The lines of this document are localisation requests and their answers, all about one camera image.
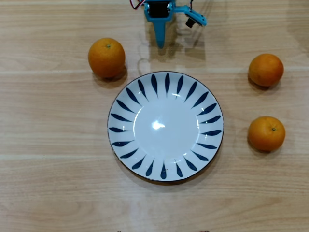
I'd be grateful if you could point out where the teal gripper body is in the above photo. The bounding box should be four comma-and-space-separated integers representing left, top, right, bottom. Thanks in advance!
143, 0, 178, 25

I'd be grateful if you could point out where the white plate with blue petals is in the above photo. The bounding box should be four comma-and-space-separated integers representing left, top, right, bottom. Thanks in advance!
107, 71, 225, 183

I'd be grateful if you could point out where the small orange with green stem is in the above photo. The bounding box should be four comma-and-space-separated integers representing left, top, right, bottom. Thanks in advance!
247, 116, 286, 152

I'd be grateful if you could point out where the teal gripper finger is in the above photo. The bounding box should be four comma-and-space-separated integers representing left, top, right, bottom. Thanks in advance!
153, 23, 168, 49

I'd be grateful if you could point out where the teal-cased wrist camera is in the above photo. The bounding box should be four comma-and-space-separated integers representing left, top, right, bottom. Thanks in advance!
174, 4, 208, 28

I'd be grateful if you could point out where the medium orange with dark scars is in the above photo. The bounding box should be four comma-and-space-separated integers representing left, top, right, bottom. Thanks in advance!
248, 53, 285, 87

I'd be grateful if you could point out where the large orange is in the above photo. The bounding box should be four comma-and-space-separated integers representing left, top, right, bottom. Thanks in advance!
87, 37, 126, 79

